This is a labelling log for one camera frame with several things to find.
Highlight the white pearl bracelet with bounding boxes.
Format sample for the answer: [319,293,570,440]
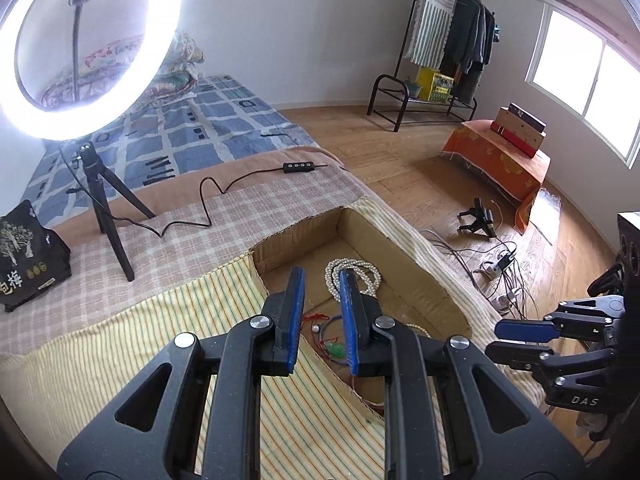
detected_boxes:
[323,257,383,304]

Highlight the blue bangle bracelet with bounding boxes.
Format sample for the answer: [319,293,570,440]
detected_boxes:
[319,314,346,356]

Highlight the green jade pendant red cord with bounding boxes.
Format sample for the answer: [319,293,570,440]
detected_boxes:
[301,311,386,409]

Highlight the cardboard box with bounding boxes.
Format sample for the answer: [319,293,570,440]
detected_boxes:
[250,207,472,413]

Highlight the black gripper on floor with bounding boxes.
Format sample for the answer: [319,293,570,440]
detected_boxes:
[457,197,497,238]

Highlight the pink plaid bed sheet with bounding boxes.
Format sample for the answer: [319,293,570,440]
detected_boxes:
[1,167,368,354]

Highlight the orange covered low table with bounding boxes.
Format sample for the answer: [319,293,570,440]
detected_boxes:
[440,119,551,234]

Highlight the black tripod stand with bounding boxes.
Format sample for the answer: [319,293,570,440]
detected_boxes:
[78,141,155,282]

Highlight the blue patterned blanket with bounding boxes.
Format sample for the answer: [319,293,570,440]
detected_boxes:
[23,75,316,228]

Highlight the black clothes rack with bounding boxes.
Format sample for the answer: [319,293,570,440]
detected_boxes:
[367,0,501,132]

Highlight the yellow box on rack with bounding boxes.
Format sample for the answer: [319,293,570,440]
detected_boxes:
[416,67,454,103]

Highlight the yellow striped cloth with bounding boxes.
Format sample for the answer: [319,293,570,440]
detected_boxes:
[0,194,547,480]

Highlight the black snack bag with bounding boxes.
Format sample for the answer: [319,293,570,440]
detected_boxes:
[0,200,72,312]

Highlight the window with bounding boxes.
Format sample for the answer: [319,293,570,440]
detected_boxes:
[526,4,639,168]

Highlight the hanging dark clothes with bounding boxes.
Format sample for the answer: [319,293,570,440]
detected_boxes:
[439,0,497,104]

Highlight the hanging striped cloth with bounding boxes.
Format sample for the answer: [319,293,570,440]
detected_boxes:
[404,0,456,70]

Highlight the folded floral quilt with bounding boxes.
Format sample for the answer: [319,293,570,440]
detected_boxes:
[40,32,204,110]

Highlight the power strip with cables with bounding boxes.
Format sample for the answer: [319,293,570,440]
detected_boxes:
[421,229,541,321]

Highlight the black power cable with switch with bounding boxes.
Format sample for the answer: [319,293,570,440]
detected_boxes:
[60,144,330,239]

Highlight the white ring light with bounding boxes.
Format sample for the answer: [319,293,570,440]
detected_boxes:
[1,0,182,141]

